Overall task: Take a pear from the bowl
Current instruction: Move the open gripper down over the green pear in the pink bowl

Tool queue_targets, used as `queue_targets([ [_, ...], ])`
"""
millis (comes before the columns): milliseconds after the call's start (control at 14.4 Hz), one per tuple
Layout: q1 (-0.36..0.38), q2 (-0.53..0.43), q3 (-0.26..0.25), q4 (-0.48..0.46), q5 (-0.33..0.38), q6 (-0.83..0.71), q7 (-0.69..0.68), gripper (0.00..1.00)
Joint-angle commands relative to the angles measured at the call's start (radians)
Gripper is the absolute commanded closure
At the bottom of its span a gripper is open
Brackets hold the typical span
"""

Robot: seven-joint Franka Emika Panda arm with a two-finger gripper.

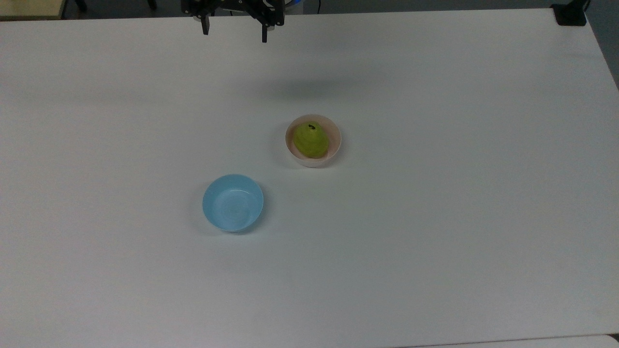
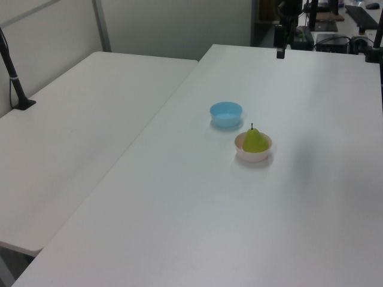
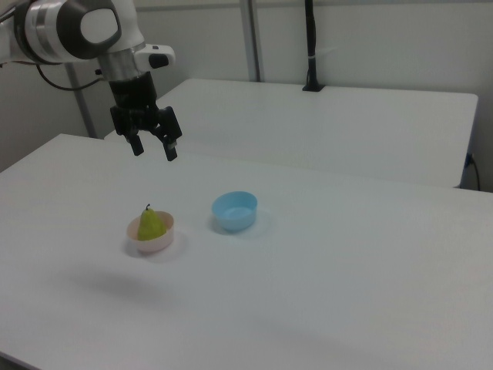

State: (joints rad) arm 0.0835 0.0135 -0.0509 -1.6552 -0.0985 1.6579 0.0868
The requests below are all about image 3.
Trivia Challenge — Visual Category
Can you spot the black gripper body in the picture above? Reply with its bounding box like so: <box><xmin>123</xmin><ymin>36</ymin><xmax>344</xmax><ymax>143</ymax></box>
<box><xmin>108</xmin><ymin>72</ymin><xmax>170</xmax><ymax>136</ymax></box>

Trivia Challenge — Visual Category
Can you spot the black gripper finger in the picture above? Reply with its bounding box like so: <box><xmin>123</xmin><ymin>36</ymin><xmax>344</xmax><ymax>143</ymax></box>
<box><xmin>153</xmin><ymin>106</ymin><xmax>183</xmax><ymax>162</ymax></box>
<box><xmin>123</xmin><ymin>129</ymin><xmax>145</xmax><ymax>156</ymax></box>

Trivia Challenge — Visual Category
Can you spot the green pear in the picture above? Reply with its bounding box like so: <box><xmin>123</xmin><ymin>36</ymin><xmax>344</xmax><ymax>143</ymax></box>
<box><xmin>137</xmin><ymin>203</ymin><xmax>168</xmax><ymax>242</ymax></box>

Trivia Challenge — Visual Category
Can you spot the pink plastic bowl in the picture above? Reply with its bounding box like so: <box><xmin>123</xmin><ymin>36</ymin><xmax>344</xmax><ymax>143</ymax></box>
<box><xmin>126</xmin><ymin>210</ymin><xmax>175</xmax><ymax>254</ymax></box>

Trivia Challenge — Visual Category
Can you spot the blue plastic bowl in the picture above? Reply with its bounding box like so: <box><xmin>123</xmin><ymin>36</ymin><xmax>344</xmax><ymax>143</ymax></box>
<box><xmin>211</xmin><ymin>190</ymin><xmax>258</xmax><ymax>233</ymax></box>

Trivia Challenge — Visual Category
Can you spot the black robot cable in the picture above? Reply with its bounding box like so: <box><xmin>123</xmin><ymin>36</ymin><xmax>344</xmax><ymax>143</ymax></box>
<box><xmin>36</xmin><ymin>63</ymin><xmax>107</xmax><ymax>91</ymax></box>

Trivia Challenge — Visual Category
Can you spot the black camera stand pole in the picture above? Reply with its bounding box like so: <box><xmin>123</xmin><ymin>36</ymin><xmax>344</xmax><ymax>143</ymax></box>
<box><xmin>301</xmin><ymin>0</ymin><xmax>325</xmax><ymax>93</ymax></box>

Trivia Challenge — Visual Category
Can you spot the black power cable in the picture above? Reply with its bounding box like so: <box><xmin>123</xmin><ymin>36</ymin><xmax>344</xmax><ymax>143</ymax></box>
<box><xmin>464</xmin><ymin>153</ymin><xmax>482</xmax><ymax>191</ymax></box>

